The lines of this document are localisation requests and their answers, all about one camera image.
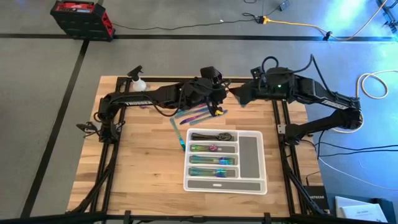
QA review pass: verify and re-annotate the black network switch box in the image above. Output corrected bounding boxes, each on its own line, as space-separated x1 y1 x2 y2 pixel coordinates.
303 185 330 213

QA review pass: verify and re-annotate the white plastic cutlery tray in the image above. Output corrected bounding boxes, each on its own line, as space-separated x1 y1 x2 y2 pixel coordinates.
183 128 268 195

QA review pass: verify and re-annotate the rainbow spoon with red bowl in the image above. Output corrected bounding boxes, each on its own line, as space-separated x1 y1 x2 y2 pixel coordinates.
190 144 218 152

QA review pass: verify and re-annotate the iridescent blue purple knife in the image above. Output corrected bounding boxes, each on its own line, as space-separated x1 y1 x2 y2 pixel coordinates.
179 111 215 125

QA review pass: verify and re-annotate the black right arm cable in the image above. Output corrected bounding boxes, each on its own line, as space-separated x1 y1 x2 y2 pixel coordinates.
260 54 336 96

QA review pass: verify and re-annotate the spray bottle with yellow liquid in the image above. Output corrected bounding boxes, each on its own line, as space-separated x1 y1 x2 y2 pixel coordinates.
126 64 147 93

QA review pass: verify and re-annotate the black metal stand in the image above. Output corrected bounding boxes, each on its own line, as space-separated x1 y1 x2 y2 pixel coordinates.
375 0 398 34

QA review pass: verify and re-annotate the thin white floor cable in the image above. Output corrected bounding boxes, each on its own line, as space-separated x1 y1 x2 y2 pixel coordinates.
317 155 398 191

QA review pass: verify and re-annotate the thin black floor cable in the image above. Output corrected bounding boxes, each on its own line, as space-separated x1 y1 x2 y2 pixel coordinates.
111 12 265 31

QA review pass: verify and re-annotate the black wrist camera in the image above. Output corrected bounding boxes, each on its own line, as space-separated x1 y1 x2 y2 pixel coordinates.
250 66 266 81
200 66 223 83

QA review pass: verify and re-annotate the cream coiled cable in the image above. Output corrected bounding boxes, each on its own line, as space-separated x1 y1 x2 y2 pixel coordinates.
334 70 398 134

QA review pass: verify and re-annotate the black aluminium table frame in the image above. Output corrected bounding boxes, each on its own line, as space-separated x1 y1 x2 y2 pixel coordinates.
67 76 329 224

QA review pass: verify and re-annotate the yellow extension cord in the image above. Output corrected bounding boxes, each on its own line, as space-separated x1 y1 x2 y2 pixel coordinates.
262 0 389 42

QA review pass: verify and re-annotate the red and black tool box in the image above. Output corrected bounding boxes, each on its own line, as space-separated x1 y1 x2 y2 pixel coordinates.
50 0 116 42

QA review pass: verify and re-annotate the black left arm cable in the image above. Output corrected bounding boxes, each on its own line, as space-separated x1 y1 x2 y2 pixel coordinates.
148 101 184 118

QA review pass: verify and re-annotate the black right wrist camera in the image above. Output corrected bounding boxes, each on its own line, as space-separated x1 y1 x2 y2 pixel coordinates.
250 66 266 81

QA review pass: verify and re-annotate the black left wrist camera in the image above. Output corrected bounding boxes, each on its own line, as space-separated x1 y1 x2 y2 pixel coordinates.
200 66 223 83

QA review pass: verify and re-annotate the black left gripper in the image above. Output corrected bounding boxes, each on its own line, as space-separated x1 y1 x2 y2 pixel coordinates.
186 77 229 117

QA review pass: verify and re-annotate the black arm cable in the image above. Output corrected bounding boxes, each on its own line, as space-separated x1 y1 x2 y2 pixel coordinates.
148 101 184 118
260 54 336 96

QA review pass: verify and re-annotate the iridescent teal purple fork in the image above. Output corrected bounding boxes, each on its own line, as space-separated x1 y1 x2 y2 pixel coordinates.
189 155 236 166

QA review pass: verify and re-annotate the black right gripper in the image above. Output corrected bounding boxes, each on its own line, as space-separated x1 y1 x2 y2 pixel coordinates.
228 79 267 108

